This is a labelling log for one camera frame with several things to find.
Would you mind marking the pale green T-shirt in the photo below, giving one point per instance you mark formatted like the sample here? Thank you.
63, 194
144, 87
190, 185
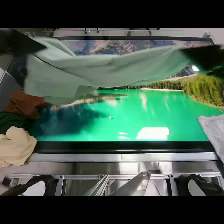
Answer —
100, 68

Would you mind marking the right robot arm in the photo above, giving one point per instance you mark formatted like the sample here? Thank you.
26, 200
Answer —
204, 57

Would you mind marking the brown garment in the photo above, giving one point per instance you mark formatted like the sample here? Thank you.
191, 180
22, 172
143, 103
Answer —
24, 104

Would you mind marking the cream garment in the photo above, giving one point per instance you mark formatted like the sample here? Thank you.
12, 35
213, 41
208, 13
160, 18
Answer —
15, 146

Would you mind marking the grey garment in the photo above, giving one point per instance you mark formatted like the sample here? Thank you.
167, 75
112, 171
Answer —
214, 130

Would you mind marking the dark green garment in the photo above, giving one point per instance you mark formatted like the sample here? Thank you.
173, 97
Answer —
9, 120

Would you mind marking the silver frame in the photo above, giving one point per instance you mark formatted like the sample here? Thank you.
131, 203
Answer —
123, 173

